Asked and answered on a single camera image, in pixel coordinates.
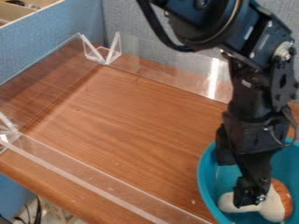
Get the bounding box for clear acrylic back barrier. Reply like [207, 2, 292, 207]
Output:
[110, 32, 232, 103]

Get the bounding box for clear acrylic corner bracket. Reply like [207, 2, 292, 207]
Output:
[79, 32, 122, 65]

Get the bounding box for black blue robot arm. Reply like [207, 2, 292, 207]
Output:
[136, 0, 299, 208]

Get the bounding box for clear acrylic front barrier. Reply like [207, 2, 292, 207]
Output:
[0, 131, 211, 224]

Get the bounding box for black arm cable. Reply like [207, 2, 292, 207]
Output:
[135, 0, 299, 148]

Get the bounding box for white brown toy mushroom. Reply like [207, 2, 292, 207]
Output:
[218, 178, 295, 222]

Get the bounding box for black cables under table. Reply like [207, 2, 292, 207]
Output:
[0, 195, 43, 224]

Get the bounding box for clear acrylic barrier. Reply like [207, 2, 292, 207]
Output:
[110, 32, 232, 103]
[0, 131, 211, 224]
[0, 33, 100, 132]

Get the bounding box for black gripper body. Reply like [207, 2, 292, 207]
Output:
[216, 111, 290, 166]

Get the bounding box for wooden shelf box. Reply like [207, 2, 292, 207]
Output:
[0, 0, 65, 29]

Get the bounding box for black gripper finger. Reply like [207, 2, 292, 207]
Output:
[232, 150, 276, 208]

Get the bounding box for clear acrylic left barrier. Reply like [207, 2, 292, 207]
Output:
[0, 33, 100, 132]

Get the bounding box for blue plastic bowl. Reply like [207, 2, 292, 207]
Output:
[196, 141, 299, 224]

